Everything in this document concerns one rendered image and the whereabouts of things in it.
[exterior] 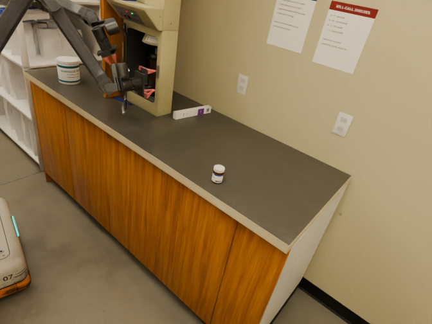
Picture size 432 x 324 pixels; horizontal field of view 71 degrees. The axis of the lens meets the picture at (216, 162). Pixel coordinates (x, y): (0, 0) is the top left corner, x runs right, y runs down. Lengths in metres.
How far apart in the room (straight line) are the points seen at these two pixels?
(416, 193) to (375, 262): 0.47
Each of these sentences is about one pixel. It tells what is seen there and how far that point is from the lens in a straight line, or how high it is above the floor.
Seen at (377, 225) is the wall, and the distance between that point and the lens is 1.81.
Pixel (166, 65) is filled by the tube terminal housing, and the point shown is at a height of 1.24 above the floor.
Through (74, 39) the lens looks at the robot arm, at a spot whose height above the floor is 1.38.
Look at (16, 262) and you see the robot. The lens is 1.95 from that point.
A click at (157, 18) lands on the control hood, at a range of 1.63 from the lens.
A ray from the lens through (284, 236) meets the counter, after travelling 1.14.
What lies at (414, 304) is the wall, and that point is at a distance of 2.03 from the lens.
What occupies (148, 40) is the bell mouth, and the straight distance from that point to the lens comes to 1.78.
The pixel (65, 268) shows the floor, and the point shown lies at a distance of 2.20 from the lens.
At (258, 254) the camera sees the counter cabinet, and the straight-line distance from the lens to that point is 1.26.
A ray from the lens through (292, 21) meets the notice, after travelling 1.71.
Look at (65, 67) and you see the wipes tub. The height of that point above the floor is 1.05.
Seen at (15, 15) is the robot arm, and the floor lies 1.44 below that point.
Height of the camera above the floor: 1.69
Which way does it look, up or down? 31 degrees down
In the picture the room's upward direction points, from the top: 11 degrees clockwise
